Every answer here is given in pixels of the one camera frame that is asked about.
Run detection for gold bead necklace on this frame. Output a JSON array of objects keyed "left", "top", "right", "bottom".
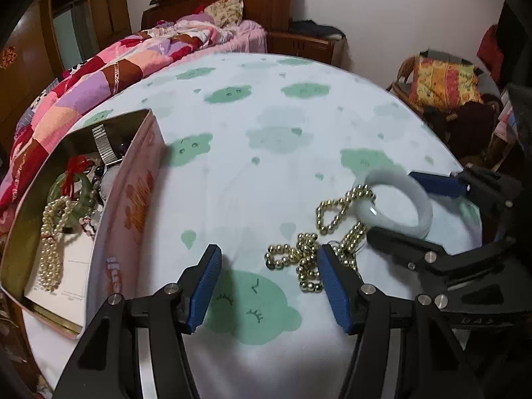
[{"left": 264, "top": 184, "right": 377, "bottom": 294}]

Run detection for white pearl necklace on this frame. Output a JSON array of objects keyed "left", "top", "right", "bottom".
[{"left": 37, "top": 195, "right": 80, "bottom": 294}]

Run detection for red coral charm bracelet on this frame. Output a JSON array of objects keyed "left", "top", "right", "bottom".
[{"left": 78, "top": 214, "right": 101, "bottom": 238}]

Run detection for green jade bangle red cord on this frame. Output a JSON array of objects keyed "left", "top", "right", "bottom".
[{"left": 46, "top": 169, "right": 99, "bottom": 233}]

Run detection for jade pendant red cord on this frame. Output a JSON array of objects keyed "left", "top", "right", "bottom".
[{"left": 61, "top": 154, "right": 97, "bottom": 200}]

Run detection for silver metal wristwatch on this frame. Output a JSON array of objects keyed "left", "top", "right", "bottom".
[{"left": 91, "top": 123, "right": 125, "bottom": 192}]

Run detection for rattan chair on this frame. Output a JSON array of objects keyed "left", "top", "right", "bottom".
[{"left": 387, "top": 50, "right": 502, "bottom": 168}]

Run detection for paper leaflets in tin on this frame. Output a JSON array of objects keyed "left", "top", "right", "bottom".
[{"left": 24, "top": 231, "right": 93, "bottom": 333}]

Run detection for colourful patterned cushion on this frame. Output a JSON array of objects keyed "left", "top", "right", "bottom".
[{"left": 409, "top": 56, "right": 482, "bottom": 113}]

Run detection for pink metal tin box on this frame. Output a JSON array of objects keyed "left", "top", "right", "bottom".
[{"left": 1, "top": 109, "right": 165, "bottom": 339}]

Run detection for wooden nightstand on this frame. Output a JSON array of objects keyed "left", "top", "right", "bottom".
[{"left": 267, "top": 32, "right": 346, "bottom": 67}]

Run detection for dark clothes on nightstand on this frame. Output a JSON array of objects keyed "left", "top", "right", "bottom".
[{"left": 289, "top": 20, "right": 345, "bottom": 41}]

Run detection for pink bed sheet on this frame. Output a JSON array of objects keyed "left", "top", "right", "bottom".
[{"left": 212, "top": 20, "right": 268, "bottom": 53}]

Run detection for patchwork quilt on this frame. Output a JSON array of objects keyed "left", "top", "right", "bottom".
[{"left": 1, "top": 15, "right": 235, "bottom": 227}]

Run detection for wooden headboard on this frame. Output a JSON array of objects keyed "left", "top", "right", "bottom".
[{"left": 141, "top": 0, "right": 294, "bottom": 32}]

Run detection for floral pillow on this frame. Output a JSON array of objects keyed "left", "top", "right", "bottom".
[{"left": 204, "top": 0, "right": 244, "bottom": 28}]

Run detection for red double happiness decal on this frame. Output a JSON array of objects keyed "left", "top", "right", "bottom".
[{"left": 0, "top": 46, "right": 17, "bottom": 69}]

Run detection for dark wooden wardrobe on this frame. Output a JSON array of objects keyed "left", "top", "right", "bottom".
[{"left": 1, "top": 0, "right": 132, "bottom": 153}]

